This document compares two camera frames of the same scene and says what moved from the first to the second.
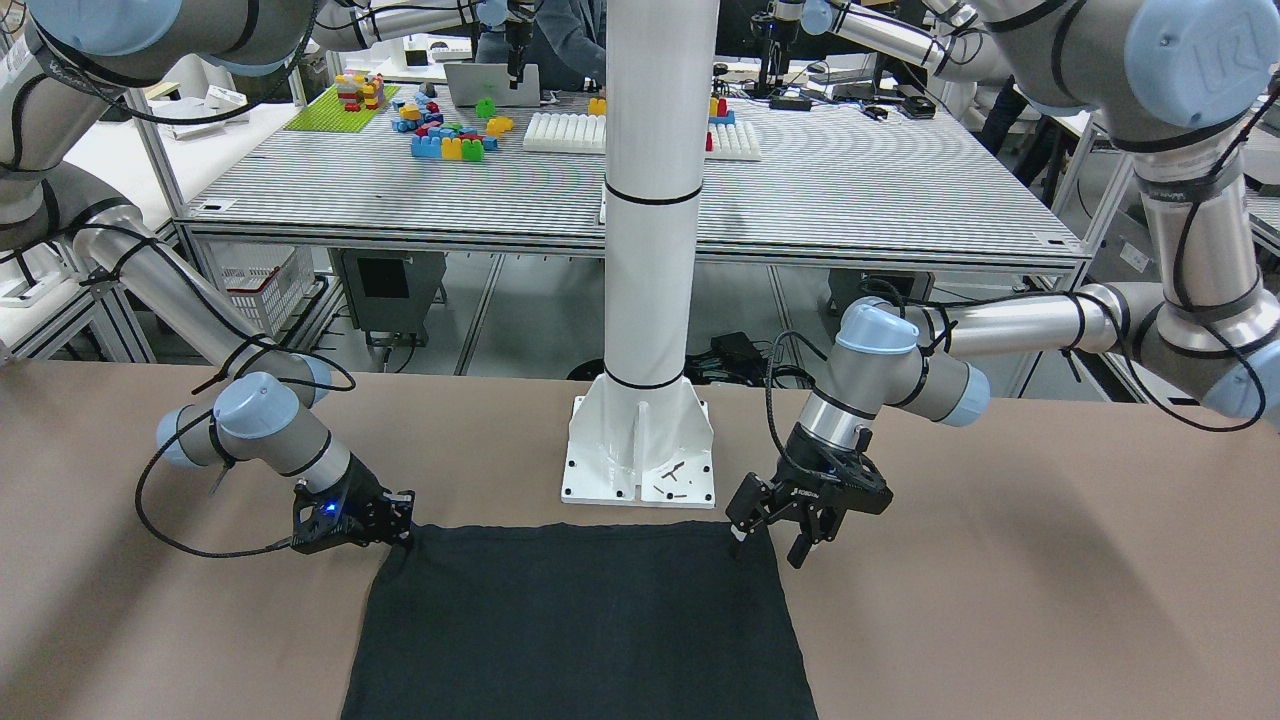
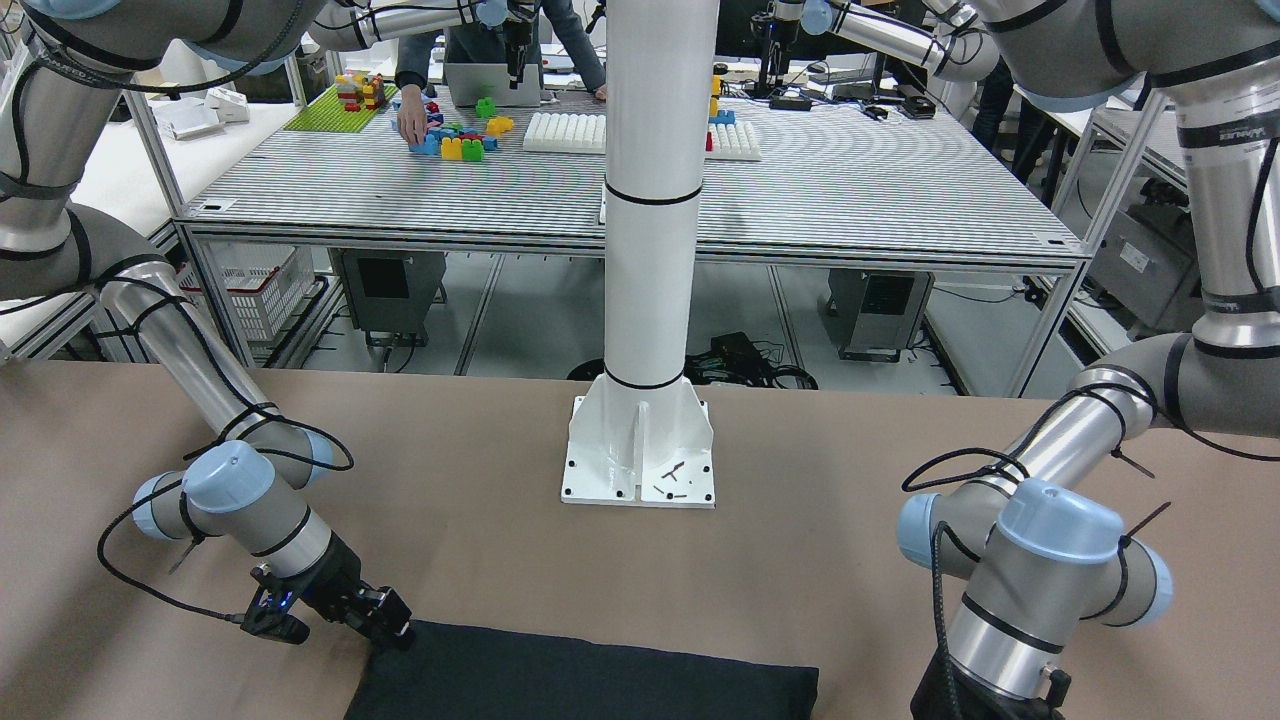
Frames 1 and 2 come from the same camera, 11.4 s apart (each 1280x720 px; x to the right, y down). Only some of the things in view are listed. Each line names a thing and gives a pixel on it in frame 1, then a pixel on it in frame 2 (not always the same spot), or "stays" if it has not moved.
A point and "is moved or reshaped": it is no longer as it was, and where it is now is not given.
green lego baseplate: [327, 115] stays
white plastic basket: [266, 282] stays
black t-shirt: [574, 621] is moved or reshaped
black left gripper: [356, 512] → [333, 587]
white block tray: [569, 133] stays
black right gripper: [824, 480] → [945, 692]
